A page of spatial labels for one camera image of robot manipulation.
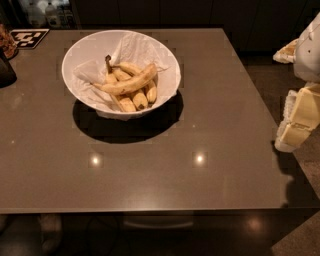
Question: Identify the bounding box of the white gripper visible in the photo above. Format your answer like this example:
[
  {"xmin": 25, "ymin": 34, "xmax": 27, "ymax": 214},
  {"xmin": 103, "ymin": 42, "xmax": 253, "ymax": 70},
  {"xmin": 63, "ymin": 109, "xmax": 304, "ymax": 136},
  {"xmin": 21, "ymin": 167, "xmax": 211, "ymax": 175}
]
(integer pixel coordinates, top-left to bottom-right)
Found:
[{"xmin": 273, "ymin": 13, "xmax": 320, "ymax": 153}]

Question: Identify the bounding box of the long top banana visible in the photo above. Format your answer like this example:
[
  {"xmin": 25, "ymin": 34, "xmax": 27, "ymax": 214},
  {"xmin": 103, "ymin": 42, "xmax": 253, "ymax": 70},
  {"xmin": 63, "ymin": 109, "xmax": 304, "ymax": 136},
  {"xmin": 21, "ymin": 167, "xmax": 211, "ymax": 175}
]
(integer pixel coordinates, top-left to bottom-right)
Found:
[{"xmin": 93, "ymin": 63, "xmax": 157, "ymax": 96}]

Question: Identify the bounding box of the banana bunch with stem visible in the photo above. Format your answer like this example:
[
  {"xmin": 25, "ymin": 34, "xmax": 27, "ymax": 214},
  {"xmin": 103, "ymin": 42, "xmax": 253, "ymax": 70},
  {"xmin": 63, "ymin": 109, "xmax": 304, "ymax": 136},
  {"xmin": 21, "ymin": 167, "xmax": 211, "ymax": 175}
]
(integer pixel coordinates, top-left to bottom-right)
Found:
[{"xmin": 105, "ymin": 55, "xmax": 157, "ymax": 112}]

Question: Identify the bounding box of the white bowl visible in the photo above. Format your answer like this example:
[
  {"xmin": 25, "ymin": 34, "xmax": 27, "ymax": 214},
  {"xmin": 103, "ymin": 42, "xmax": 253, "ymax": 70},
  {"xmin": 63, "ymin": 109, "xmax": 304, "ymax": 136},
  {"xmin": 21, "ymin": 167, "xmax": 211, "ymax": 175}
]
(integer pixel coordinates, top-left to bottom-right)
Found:
[{"xmin": 62, "ymin": 30, "xmax": 181, "ymax": 121}]

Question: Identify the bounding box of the white paper towel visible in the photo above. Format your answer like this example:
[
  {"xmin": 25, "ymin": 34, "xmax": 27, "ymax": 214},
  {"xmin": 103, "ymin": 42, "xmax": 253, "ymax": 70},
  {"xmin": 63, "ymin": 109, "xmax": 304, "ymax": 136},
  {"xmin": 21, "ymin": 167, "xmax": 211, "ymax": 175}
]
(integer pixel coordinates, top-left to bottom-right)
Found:
[{"xmin": 61, "ymin": 30, "xmax": 181, "ymax": 121}]

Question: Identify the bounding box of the plastic bottle in background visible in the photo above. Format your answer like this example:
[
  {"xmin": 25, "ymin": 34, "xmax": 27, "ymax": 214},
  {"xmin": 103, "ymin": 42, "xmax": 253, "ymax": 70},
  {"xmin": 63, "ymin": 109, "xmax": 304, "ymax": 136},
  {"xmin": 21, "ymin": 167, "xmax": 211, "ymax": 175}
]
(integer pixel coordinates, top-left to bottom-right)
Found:
[{"xmin": 27, "ymin": 0, "xmax": 46, "ymax": 28}]

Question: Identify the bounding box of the black white fiducial marker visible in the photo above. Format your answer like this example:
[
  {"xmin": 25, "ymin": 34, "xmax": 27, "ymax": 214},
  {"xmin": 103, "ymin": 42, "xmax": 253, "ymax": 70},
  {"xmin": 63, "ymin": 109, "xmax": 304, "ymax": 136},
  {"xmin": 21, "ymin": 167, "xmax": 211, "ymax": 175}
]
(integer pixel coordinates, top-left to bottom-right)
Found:
[{"xmin": 10, "ymin": 29, "xmax": 49, "ymax": 49}]

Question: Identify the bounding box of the dark round object left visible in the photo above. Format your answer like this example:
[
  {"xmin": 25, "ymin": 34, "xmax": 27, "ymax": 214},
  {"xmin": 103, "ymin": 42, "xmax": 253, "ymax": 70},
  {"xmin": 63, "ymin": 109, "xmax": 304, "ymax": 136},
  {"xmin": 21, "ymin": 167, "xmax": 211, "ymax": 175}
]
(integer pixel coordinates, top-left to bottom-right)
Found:
[{"xmin": 0, "ymin": 48, "xmax": 17, "ymax": 88}]

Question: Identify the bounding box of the patterned jar at left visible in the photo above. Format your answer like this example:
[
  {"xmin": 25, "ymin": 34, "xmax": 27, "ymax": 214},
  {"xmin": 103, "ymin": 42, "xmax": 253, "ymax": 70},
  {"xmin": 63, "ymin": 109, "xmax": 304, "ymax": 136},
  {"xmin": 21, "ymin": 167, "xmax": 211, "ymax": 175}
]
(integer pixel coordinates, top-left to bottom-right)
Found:
[{"xmin": 0, "ymin": 23, "xmax": 18, "ymax": 59}]

